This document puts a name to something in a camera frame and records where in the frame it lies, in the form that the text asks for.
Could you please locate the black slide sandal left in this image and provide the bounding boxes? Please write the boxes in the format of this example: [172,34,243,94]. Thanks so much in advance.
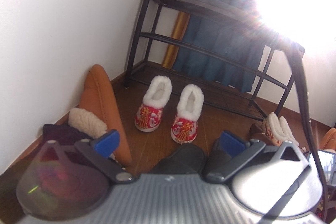
[149,144,207,174]

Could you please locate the white embroidered bootie left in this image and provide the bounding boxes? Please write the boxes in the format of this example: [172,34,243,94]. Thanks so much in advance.
[262,113,290,146]

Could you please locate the black cable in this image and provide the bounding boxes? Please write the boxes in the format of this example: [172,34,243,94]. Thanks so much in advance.
[258,43,330,224]

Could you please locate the black cloth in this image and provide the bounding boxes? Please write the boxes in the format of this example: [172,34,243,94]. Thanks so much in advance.
[39,124,93,152]

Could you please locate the gold curtain trim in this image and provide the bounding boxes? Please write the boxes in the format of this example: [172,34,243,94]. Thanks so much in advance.
[161,12,190,69]

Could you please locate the red embroidered bootie left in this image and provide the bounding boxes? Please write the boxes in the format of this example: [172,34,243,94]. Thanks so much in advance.
[134,76,173,132]

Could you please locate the white embroidered bootie right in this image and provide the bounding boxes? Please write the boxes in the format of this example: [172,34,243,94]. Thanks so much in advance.
[279,116,299,146]

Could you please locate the black slide sandal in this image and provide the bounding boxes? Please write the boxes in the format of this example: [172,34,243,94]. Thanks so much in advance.
[149,144,207,174]
[205,138,231,173]

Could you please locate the teal blue curtain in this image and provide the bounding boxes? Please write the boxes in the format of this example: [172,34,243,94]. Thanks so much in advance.
[173,0,264,93]

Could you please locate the red embroidered bootie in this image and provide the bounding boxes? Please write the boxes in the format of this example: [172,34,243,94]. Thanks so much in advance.
[134,76,173,132]
[170,84,204,144]

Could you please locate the tan suede fleece boot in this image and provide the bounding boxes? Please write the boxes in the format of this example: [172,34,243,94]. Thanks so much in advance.
[68,64,132,167]

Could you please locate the white embroidered bootie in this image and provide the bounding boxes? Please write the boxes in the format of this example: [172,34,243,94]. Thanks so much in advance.
[262,113,290,146]
[279,116,299,146]

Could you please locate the red embroidered bootie right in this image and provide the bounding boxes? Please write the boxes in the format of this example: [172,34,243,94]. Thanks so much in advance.
[170,84,204,144]

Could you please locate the black metal shoe rack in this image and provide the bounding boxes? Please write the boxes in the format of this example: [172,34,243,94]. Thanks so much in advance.
[124,0,305,121]

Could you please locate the brown leather slipper far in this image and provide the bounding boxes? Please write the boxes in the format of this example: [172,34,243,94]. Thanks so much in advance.
[249,123,273,145]

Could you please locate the black slide sandal right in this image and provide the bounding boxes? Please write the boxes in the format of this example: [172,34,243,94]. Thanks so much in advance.
[205,138,231,173]

